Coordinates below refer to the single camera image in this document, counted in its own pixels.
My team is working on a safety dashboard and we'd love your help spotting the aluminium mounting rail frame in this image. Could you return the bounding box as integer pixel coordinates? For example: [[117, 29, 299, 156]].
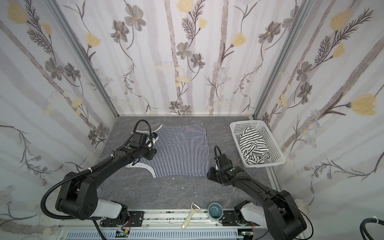
[[53, 209, 273, 240]]

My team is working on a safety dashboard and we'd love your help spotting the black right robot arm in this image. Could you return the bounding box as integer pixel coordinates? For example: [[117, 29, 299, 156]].
[[208, 153, 307, 240]]

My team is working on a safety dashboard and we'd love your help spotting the white plastic laundry basket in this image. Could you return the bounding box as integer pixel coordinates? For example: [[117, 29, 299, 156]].
[[230, 120, 286, 168]]

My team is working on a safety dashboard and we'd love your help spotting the black corrugated cable conduit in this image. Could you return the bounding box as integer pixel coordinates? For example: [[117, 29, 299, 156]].
[[40, 169, 94, 220]]

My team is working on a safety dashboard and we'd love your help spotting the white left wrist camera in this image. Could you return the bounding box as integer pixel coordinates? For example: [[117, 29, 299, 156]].
[[151, 132, 159, 142]]

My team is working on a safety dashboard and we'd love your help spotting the clear jar with metal lid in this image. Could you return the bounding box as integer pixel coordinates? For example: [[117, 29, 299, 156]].
[[295, 199, 310, 215]]

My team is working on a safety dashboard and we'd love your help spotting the teal ceramic mug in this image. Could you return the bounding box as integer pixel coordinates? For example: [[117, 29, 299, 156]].
[[208, 203, 224, 222]]

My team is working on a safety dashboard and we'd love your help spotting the cream vegetable peeler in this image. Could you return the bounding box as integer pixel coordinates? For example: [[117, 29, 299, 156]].
[[181, 202, 202, 231]]

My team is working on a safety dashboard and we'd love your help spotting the black white striped tank top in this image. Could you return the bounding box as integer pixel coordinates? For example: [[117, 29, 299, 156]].
[[239, 128, 270, 166]]

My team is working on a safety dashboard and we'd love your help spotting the blue white striped tank top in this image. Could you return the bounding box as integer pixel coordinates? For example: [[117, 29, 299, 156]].
[[126, 122, 210, 178]]

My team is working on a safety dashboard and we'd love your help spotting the black cable bottom right corner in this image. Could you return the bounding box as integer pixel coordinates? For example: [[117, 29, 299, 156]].
[[359, 217, 384, 240]]

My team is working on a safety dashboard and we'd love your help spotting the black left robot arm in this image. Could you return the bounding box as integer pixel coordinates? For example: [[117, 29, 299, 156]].
[[55, 132, 158, 226]]

